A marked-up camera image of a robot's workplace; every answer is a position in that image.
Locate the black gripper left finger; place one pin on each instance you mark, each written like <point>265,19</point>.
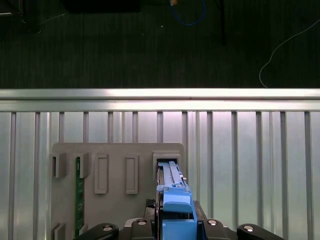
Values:
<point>150,225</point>

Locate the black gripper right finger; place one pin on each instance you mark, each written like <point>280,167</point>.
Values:
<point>212,230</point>

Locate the hard disk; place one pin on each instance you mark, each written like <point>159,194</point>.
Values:
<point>175,200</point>

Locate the grey parts rack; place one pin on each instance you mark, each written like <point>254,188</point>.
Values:
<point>117,200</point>

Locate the green RAM stick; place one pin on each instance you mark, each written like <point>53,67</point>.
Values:
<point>79,195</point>

